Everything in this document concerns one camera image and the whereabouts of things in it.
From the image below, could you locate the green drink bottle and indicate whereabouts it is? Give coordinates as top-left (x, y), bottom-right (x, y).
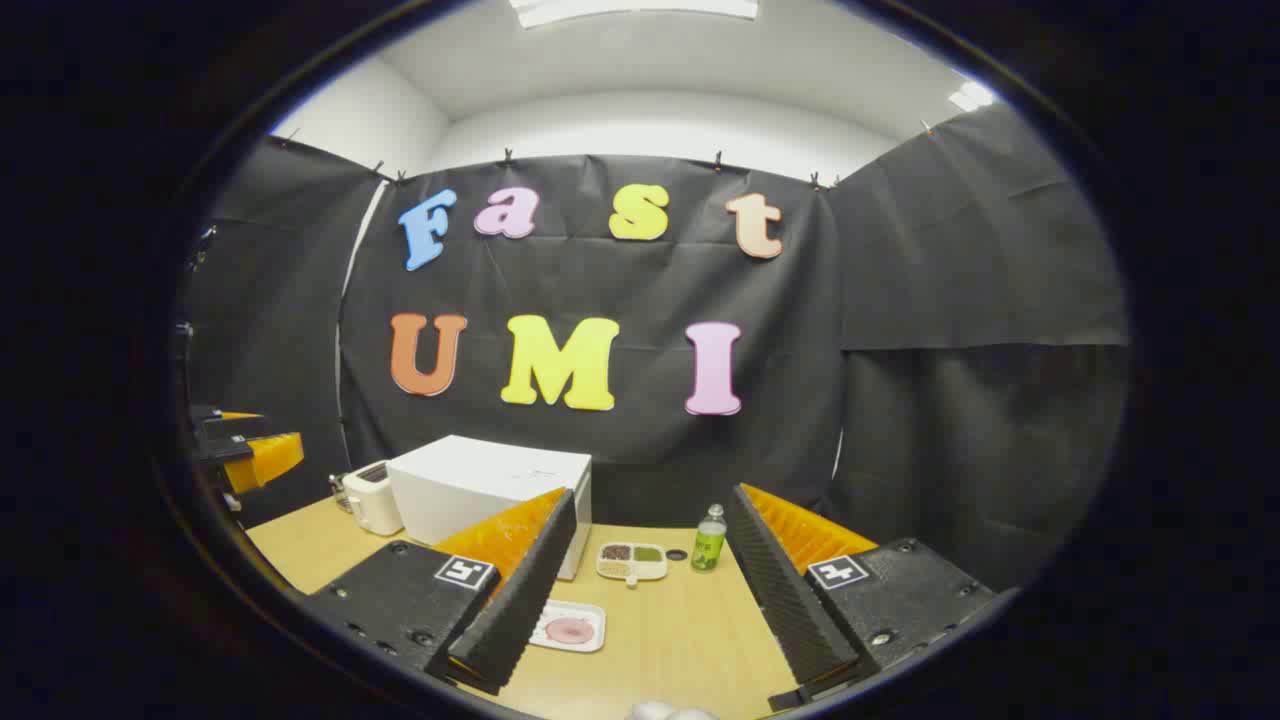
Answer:
top-left (690, 504), bottom-right (728, 572)

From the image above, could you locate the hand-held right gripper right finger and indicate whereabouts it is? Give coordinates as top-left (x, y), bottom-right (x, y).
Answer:
top-left (725, 483), bottom-right (1001, 713)

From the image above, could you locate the white toaster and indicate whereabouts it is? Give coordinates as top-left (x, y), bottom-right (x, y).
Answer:
top-left (342, 461), bottom-right (405, 537)

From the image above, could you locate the white square plate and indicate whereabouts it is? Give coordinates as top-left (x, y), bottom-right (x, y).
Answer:
top-left (528, 600), bottom-right (607, 654)

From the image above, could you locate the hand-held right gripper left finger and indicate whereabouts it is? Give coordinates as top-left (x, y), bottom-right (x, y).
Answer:
top-left (300, 488), bottom-right (579, 697)

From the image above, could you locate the white divided dish with beans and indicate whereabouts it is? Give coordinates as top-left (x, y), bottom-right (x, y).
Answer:
top-left (596, 541), bottom-right (669, 587)

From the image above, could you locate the black backdrop cloth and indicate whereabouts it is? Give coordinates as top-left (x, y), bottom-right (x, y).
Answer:
top-left (180, 100), bottom-right (1131, 591)

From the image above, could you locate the white microwave oven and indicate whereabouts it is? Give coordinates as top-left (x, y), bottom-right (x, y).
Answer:
top-left (386, 434), bottom-right (593, 581)

